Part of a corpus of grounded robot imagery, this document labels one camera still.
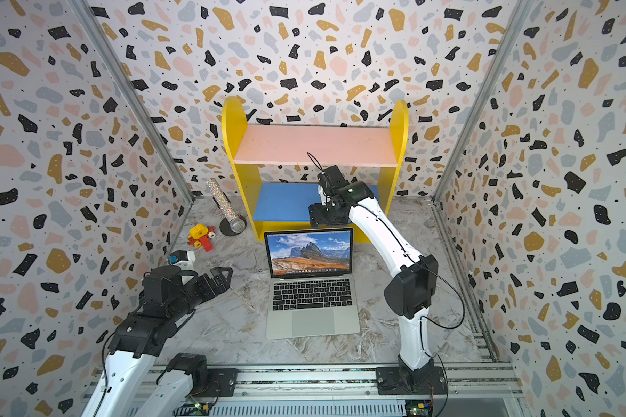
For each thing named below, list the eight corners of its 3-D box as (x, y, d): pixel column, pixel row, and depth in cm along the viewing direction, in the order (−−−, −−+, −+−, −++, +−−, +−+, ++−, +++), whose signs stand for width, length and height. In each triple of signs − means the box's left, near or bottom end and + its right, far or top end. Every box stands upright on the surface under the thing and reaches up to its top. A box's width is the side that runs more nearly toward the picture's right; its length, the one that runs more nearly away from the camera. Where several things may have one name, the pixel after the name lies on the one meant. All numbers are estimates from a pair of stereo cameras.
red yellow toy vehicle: (189, 250, 105) (183, 242, 101) (197, 232, 111) (192, 223, 107) (212, 251, 105) (207, 242, 101) (218, 232, 111) (214, 223, 107)
